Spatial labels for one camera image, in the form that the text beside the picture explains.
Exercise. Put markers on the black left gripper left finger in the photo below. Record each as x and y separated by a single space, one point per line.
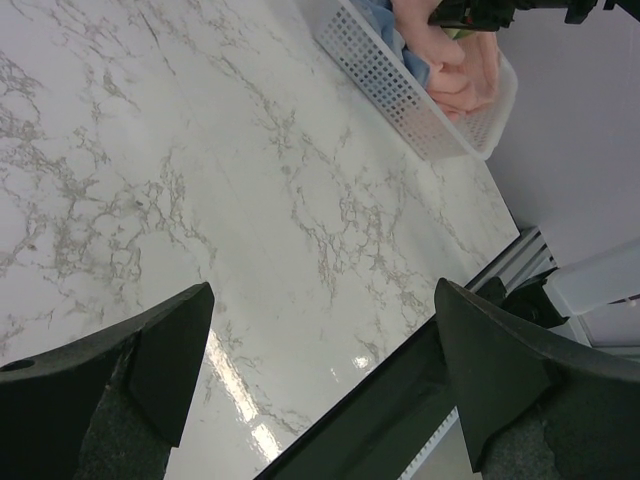
111 405

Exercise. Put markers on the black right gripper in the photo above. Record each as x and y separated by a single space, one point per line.
473 15

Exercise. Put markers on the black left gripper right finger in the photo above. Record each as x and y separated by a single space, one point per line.
533 404

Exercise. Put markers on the pink towel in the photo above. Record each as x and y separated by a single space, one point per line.
463 74

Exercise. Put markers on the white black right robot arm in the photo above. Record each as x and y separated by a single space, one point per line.
576 11

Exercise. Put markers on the blue towel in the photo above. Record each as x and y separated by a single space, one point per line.
379 15

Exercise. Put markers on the white perforated plastic basket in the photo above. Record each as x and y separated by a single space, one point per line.
350 40

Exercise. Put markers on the aluminium frame rail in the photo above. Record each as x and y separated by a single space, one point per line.
525 257

